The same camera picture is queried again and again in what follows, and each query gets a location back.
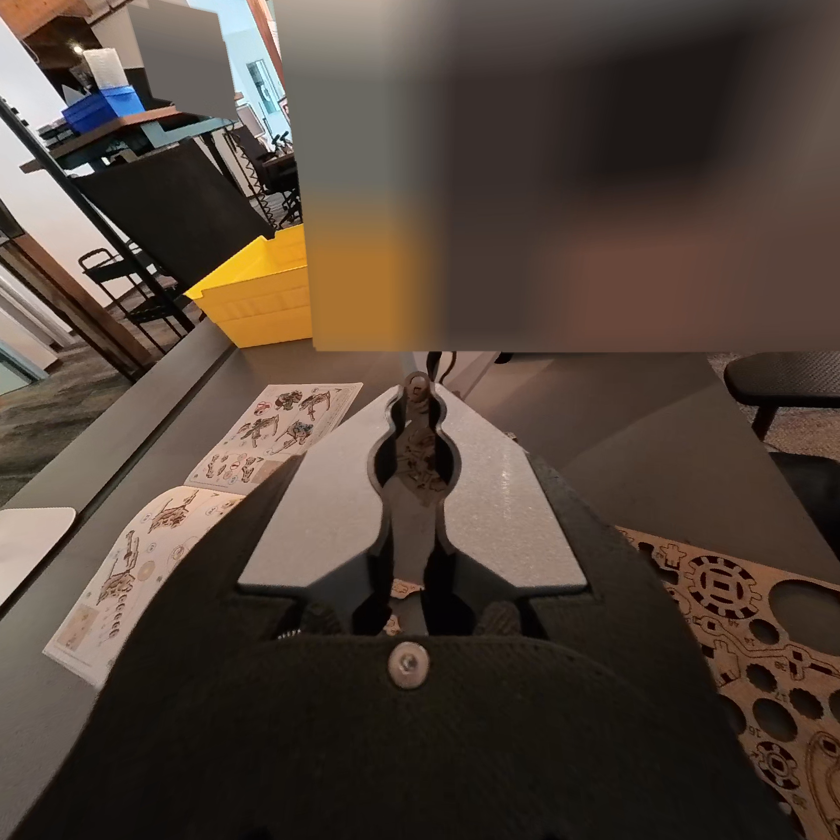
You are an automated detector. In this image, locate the blue plastic bin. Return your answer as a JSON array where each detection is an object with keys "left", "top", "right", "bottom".
[{"left": 62, "top": 85, "right": 147, "bottom": 133}]

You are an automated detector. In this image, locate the stack of clear plastic containers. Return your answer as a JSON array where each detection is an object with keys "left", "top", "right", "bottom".
[{"left": 81, "top": 46, "right": 130, "bottom": 90}]

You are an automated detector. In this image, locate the wood-top desk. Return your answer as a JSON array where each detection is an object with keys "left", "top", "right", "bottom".
[{"left": 18, "top": 104, "right": 238, "bottom": 175}]

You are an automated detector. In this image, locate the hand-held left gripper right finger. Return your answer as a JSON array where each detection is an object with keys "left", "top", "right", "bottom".
[{"left": 430, "top": 385, "right": 589, "bottom": 635}]

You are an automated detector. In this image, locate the white rounded board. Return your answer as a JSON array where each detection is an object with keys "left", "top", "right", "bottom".
[{"left": 0, "top": 506, "right": 79, "bottom": 608}]

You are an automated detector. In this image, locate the black mesh office chair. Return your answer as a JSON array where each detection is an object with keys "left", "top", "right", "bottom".
[{"left": 723, "top": 350, "right": 840, "bottom": 527}]

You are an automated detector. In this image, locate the large wooden parts sheet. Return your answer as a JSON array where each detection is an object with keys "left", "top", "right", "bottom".
[{"left": 616, "top": 525, "right": 840, "bottom": 840}]

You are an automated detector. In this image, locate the yellow plastic bin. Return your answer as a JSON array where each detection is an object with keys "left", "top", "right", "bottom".
[{"left": 183, "top": 223, "right": 315, "bottom": 349}]

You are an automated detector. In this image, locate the black metal cart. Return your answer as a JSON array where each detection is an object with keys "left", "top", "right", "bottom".
[{"left": 77, "top": 245, "right": 199, "bottom": 343}]

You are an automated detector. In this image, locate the instruction booklet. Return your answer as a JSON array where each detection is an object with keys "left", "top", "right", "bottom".
[{"left": 42, "top": 382, "right": 364, "bottom": 690}]

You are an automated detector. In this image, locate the black metal pole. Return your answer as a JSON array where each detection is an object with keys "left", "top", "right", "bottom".
[{"left": 0, "top": 97, "right": 199, "bottom": 337}]

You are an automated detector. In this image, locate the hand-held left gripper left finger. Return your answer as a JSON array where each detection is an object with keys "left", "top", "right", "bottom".
[{"left": 237, "top": 385, "right": 405, "bottom": 635}]

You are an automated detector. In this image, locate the black fabric panel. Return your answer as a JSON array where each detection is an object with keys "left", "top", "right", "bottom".
[{"left": 71, "top": 140, "right": 278, "bottom": 291}]

